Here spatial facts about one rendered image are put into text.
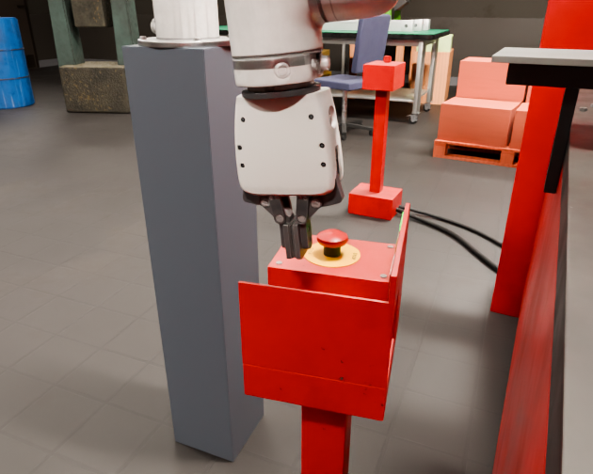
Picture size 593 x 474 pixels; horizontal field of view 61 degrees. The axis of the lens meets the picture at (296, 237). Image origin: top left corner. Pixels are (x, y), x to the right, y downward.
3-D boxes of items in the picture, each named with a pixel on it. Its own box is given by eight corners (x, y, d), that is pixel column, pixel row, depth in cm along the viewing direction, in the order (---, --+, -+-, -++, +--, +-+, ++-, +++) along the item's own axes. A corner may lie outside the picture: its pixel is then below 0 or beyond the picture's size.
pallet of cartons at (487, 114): (447, 136, 448) (457, 55, 420) (590, 150, 406) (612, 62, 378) (430, 159, 382) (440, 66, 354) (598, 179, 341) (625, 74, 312)
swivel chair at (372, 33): (383, 129, 474) (392, 13, 432) (367, 143, 428) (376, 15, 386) (326, 124, 494) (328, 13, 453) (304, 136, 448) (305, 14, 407)
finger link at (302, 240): (327, 190, 52) (330, 248, 55) (297, 190, 53) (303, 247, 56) (318, 200, 50) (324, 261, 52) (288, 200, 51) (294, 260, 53)
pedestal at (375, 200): (360, 201, 301) (368, 54, 267) (400, 208, 291) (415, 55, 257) (347, 213, 285) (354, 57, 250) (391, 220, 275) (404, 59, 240)
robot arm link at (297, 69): (337, 45, 49) (339, 78, 50) (252, 53, 52) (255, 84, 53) (313, 53, 42) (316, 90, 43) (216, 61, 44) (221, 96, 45)
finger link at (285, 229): (296, 190, 53) (301, 247, 56) (267, 190, 54) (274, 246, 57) (286, 200, 51) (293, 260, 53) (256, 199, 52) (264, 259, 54)
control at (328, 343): (291, 305, 76) (290, 191, 69) (398, 321, 72) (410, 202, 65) (244, 395, 59) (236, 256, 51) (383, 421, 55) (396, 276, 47)
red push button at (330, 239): (320, 249, 67) (320, 225, 66) (349, 253, 66) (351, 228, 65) (312, 263, 64) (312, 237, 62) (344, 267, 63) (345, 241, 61)
